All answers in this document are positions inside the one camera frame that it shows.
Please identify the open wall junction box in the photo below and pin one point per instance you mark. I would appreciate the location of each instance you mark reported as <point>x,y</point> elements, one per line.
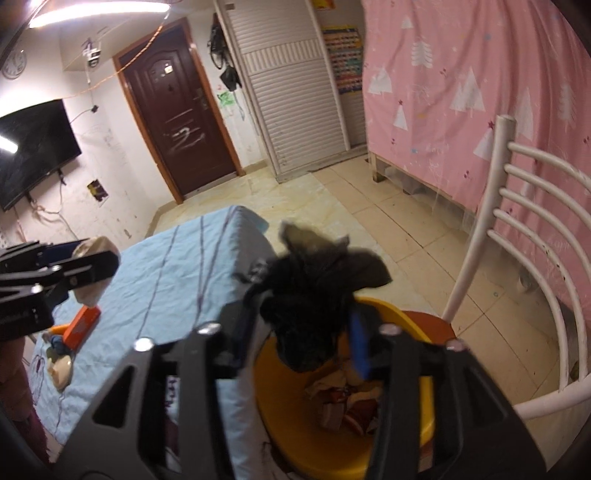
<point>97,191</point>

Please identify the orange box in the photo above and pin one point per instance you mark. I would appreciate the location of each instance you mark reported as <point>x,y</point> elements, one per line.
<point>81,330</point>

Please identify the yellow poster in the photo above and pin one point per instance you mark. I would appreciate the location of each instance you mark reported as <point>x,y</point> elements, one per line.
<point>323,3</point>

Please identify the colourful chart poster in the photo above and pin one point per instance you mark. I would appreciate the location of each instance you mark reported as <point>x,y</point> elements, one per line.
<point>344,60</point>

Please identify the hanging black bags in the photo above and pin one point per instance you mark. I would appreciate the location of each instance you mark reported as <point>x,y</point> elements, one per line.
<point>219,44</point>

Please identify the black wall television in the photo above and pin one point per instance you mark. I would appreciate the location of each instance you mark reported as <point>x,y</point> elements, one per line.
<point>32,152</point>

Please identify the white security camera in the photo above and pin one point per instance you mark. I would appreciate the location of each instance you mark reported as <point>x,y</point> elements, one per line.
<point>93,55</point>

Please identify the blue knit sock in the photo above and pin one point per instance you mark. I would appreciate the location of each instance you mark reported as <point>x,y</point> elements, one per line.
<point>59,345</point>

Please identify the yellow plastic basin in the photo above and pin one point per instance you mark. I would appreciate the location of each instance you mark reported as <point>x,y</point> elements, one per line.
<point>286,415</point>

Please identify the cream cloth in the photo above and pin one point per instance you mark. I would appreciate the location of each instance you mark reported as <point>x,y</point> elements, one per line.
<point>61,371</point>

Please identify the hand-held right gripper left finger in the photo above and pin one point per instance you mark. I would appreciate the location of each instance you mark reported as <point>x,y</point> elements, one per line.
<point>235,346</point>

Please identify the pink tree-print curtain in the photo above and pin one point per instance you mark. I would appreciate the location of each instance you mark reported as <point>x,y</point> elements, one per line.
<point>438,92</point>

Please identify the small black handbag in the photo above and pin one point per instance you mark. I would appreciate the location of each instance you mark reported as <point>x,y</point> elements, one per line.
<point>229,78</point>

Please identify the white louvered wardrobe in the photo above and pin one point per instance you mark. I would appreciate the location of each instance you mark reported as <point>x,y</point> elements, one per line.
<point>286,115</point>

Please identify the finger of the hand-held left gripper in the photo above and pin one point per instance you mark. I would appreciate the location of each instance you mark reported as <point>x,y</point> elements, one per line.
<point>60,251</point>
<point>87,272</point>

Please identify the white metal chair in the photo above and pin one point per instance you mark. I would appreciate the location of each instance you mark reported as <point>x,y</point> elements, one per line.
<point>482,203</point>

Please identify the ceiling light tube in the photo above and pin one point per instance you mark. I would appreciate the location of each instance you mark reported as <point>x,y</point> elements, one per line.
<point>92,13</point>

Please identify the red patterned cloth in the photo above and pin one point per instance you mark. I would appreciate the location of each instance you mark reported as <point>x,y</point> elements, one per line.
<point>355,415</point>

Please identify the wall clock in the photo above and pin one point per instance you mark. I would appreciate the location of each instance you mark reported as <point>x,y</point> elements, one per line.
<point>14,63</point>

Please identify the dark brown wooden door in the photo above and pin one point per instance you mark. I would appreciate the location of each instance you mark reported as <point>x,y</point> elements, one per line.
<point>180,115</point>

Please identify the red stool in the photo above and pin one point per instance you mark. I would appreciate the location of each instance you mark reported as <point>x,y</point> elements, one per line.
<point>434,327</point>

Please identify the light blue bedsheet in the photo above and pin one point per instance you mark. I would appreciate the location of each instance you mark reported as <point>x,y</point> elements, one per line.
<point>161,286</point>

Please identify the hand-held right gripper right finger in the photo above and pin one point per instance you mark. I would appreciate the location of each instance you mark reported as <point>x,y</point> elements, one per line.
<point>360,350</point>

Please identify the black fuzzy cloth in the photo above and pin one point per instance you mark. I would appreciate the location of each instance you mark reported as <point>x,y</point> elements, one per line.
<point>314,295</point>

